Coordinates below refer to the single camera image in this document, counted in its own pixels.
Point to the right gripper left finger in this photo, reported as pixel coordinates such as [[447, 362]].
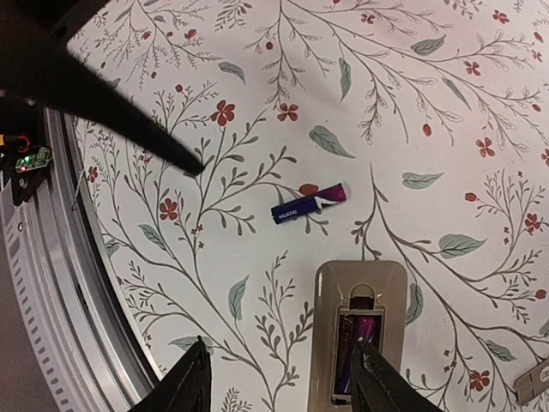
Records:
[[186, 387]]

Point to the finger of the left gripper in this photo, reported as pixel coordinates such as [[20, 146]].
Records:
[[36, 65]]

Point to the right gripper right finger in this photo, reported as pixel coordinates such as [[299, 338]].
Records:
[[377, 387]]

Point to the black battery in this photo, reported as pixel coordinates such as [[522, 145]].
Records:
[[353, 329], [308, 204]]

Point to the white grey remote control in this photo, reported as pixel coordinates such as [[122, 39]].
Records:
[[354, 301]]

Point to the grey battery cover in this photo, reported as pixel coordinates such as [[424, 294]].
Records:
[[532, 383]]

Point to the floral patterned table mat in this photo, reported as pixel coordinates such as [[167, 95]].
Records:
[[433, 115]]

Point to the aluminium front rail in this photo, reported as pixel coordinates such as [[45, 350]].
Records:
[[85, 348]]

